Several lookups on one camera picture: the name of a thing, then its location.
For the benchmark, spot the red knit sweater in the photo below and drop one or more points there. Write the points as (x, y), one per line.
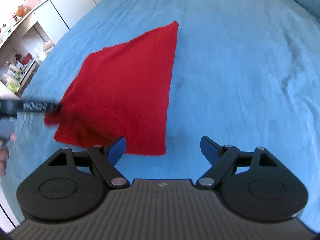
(121, 90)

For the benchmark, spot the blue bed sheet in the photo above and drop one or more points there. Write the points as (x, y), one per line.
(246, 73)

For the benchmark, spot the white shelf unit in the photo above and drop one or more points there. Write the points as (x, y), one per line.
(26, 25)

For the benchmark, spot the person left hand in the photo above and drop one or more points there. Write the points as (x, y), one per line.
(4, 156)

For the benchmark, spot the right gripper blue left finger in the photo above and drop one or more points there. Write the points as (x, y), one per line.
(104, 160)

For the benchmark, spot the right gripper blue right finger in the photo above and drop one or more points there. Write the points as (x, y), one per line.
(221, 159)

